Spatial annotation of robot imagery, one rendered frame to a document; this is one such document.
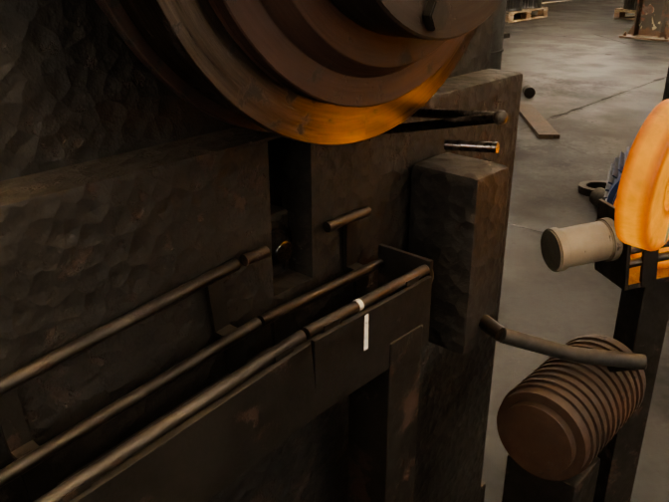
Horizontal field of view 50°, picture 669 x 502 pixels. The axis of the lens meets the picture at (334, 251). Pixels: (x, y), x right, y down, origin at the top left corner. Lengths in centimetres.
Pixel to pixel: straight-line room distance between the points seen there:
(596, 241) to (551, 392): 21
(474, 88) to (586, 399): 43
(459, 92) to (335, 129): 36
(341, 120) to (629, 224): 31
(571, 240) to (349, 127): 44
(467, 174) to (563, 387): 30
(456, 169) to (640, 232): 22
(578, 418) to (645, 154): 35
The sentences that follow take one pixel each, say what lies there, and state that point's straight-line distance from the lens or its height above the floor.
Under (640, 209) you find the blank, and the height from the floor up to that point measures 81.
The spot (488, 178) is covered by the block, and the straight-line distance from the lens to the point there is 86.
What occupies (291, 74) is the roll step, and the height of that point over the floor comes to 95.
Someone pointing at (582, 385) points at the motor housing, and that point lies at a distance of 98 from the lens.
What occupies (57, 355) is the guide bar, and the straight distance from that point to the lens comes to 62.
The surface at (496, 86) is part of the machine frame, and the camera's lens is 104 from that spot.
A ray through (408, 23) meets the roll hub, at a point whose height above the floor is 99.
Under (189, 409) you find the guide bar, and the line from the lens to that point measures 60.
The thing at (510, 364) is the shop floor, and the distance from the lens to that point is 202.
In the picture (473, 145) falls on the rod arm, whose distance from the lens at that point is 68.
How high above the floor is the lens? 105
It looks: 23 degrees down
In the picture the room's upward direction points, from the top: straight up
